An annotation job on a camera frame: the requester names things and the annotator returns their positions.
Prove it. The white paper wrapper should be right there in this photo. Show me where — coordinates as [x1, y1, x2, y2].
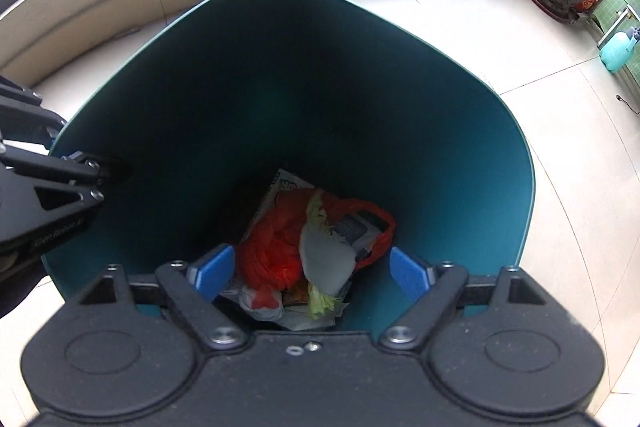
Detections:
[302, 191, 351, 321]

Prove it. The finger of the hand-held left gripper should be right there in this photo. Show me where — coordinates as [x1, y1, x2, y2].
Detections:
[0, 142, 134, 222]
[0, 76, 69, 156]

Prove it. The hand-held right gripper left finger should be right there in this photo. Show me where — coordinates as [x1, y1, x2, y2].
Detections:
[65, 244, 249, 351]

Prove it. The blue white tissue packet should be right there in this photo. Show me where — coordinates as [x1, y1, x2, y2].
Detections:
[332, 212, 389, 259]

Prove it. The white tissue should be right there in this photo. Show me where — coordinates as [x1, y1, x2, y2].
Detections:
[299, 222, 357, 296]

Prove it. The teal plastic bottle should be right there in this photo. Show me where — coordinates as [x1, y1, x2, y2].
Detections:
[599, 26, 640, 74]

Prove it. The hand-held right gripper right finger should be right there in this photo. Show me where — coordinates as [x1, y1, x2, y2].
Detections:
[377, 247, 557, 351]

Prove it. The red plastic bag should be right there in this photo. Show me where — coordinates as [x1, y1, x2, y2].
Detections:
[237, 189, 397, 291]

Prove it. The thin black cable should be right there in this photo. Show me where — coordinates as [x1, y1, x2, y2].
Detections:
[616, 93, 640, 116]

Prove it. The teal plastic trash bin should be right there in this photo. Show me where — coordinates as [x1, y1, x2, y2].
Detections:
[41, 0, 537, 343]

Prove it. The white red plastic wrapper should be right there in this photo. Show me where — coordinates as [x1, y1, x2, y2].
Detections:
[239, 284, 287, 321]

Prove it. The orange snack wrapper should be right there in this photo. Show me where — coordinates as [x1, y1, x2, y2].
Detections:
[285, 285, 311, 308]

